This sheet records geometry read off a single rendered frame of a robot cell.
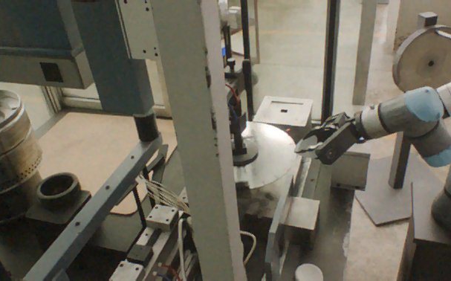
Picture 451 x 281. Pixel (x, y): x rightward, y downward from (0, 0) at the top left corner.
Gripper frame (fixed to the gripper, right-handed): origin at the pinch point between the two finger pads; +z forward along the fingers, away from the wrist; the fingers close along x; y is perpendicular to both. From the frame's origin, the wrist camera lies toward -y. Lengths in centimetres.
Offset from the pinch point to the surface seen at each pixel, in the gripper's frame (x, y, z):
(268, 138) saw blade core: 3.3, 9.7, 13.9
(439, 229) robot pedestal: -41.6, 14.4, -15.4
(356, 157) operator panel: -16.1, 20.5, -1.6
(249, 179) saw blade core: 1.0, -9.6, 11.2
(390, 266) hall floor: -95, 61, 38
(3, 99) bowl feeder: 59, -21, 71
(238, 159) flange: 5.5, -4.2, 15.8
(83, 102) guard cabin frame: 48, 25, 108
